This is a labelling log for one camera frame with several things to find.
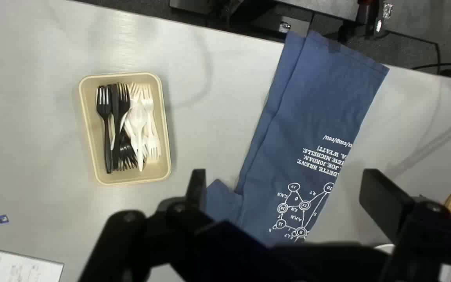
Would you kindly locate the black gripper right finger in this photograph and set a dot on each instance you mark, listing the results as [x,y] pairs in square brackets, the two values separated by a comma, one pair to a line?
[423,240]

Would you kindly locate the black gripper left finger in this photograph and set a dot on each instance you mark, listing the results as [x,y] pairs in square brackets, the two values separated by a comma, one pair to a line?
[131,245]

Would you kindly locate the blue printed shirt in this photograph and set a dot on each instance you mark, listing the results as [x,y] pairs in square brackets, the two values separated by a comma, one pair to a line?
[319,95]

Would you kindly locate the beige cutlery tray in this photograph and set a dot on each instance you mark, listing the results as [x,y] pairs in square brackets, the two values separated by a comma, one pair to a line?
[91,157]

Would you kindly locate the white plastic fork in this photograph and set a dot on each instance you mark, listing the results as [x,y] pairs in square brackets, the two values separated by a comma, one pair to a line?
[136,126]
[152,120]

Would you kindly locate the white paper sheet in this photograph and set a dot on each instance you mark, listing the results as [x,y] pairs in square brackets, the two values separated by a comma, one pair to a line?
[11,267]

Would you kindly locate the small blue tag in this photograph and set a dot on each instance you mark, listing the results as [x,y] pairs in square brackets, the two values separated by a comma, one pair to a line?
[3,220]

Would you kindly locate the black plastic fork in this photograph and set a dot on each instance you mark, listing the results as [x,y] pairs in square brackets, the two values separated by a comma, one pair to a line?
[103,104]
[119,104]

